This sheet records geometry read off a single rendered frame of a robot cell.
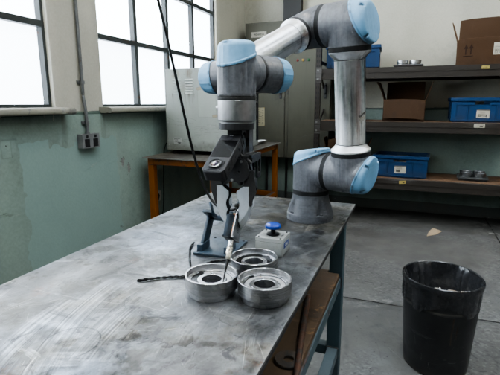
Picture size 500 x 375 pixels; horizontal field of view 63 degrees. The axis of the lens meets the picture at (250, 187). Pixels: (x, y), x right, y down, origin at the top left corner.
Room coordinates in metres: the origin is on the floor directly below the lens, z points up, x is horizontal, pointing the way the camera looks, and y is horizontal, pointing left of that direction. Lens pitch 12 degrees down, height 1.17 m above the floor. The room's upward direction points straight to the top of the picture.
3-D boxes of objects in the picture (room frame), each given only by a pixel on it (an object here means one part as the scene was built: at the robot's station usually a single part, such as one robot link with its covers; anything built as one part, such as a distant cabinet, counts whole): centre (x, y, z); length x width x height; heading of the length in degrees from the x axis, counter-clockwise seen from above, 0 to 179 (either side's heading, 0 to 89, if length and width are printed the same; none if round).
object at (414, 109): (4.12, -1.52, 1.19); 0.52 x 0.42 x 0.38; 69
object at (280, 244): (1.00, -0.06, 0.82); 0.08 x 0.07 x 0.05; 159
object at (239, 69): (0.82, 0.02, 1.23); 0.09 x 0.08 x 0.11; 141
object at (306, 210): (1.30, -0.20, 0.85); 0.15 x 0.15 x 0.10
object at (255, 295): (0.74, -0.03, 0.82); 0.10 x 0.10 x 0.04
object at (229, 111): (0.82, 0.03, 1.15); 0.08 x 0.08 x 0.05
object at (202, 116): (3.42, 0.26, 1.10); 0.62 x 0.61 x 0.65; 159
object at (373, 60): (4.32, -1.06, 1.61); 0.52 x 0.38 x 0.22; 72
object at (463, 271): (1.69, -0.85, 0.21); 0.34 x 0.34 x 0.43
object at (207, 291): (0.76, 0.08, 0.82); 0.10 x 0.10 x 0.04
